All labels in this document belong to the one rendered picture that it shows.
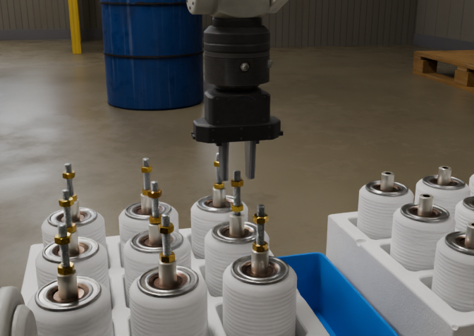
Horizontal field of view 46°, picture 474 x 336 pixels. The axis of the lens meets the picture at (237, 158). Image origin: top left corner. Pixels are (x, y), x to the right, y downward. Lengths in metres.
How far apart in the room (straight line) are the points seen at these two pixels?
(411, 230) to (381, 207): 0.11
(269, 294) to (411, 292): 0.26
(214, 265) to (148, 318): 0.17
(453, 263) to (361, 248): 0.21
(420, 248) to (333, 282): 0.19
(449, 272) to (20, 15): 6.65
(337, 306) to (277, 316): 0.33
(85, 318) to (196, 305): 0.13
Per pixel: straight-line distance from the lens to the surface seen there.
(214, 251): 0.81
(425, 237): 0.92
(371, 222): 1.03
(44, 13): 7.15
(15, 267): 1.37
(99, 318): 0.69
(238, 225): 0.82
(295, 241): 1.41
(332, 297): 1.06
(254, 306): 0.71
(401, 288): 0.90
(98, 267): 0.79
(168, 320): 0.69
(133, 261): 0.79
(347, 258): 1.05
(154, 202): 0.79
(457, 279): 0.84
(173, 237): 0.82
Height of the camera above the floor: 0.60
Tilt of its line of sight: 17 degrees down
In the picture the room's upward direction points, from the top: straight up
